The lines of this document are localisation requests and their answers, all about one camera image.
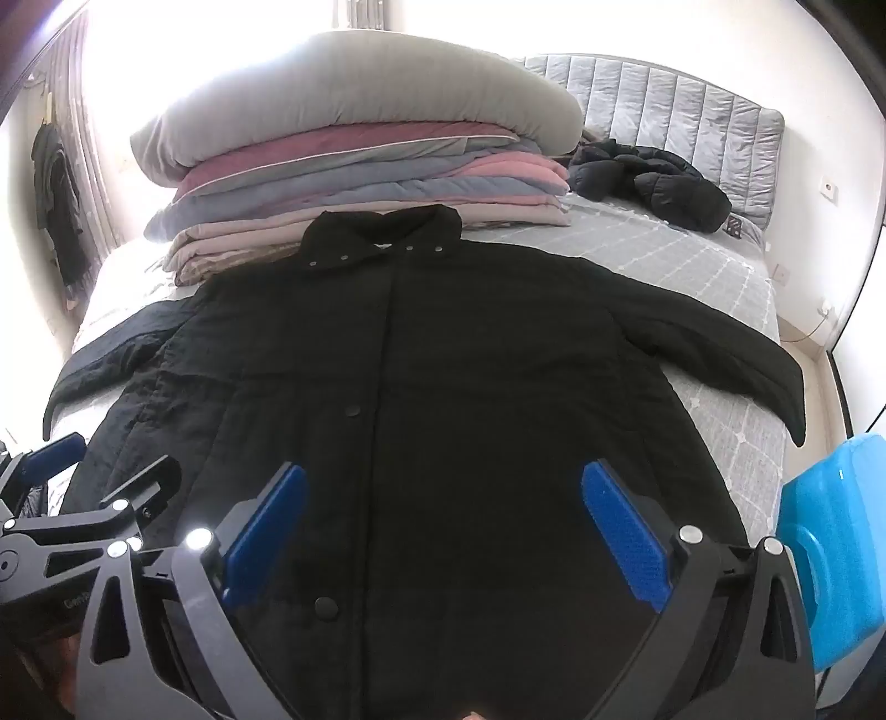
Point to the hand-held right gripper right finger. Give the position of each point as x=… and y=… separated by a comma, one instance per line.
x=626, y=533

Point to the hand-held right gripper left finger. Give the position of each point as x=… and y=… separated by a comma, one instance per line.
x=266, y=533

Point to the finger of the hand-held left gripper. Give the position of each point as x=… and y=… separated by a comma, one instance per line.
x=59, y=450
x=149, y=484

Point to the black long coat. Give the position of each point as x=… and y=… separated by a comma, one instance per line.
x=443, y=346

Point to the hanging dark clothes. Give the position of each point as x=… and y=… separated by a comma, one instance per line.
x=59, y=208

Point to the blue plastic stool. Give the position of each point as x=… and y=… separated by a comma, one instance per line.
x=837, y=526

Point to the stack of folded blankets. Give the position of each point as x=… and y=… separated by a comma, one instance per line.
x=228, y=249

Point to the bed with grey quilted cover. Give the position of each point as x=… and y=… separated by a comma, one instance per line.
x=692, y=277

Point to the light window curtain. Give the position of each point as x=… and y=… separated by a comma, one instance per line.
x=90, y=138
x=360, y=8

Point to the small dark patterned item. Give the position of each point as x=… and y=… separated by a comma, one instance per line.
x=734, y=227

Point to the blue-grey folded blanket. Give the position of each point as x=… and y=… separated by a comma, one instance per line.
x=332, y=190

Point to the black puffer jacket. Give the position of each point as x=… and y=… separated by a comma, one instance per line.
x=664, y=187

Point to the maroon folded blanket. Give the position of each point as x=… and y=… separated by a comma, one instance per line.
x=311, y=149

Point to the pink folded blanket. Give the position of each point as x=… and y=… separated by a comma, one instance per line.
x=512, y=166

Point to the grey padded headboard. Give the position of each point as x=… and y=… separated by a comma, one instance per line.
x=657, y=104

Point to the stack of folded duvets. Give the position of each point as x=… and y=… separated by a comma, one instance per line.
x=346, y=97

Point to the white wall socket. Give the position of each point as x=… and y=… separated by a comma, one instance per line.
x=827, y=187
x=781, y=273

